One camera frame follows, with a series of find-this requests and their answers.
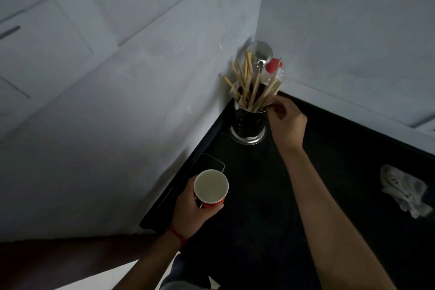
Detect white bottle red cap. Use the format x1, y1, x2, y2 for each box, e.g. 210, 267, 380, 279
263, 58, 285, 83

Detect black smartphone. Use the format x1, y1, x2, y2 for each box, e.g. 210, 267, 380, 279
185, 152, 226, 185

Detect person's left hand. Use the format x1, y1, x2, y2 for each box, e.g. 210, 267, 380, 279
169, 176, 225, 241

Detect brown wooden panel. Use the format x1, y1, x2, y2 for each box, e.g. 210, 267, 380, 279
0, 233, 160, 290

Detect dark blue jeans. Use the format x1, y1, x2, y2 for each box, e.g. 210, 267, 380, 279
159, 252, 222, 290

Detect person's left forearm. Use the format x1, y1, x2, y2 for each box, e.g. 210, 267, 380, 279
112, 232, 186, 290

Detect person's right forearm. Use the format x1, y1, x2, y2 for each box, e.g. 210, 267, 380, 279
281, 145, 398, 290

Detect grey cleaning rag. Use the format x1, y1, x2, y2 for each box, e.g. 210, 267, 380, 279
380, 164, 434, 220

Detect red string bracelet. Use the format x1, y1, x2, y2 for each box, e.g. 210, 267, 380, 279
166, 223, 189, 248

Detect black stone countertop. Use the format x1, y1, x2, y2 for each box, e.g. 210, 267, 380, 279
139, 91, 435, 290

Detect perforated metal utensil holder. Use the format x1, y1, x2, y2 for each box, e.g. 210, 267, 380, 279
229, 94, 269, 146

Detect person's right hand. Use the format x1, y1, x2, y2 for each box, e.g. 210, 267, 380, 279
266, 95, 308, 155

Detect steel ladle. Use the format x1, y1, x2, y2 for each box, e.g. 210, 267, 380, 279
244, 40, 274, 73

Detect red paper cup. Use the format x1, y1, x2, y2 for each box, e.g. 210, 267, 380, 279
193, 169, 230, 209

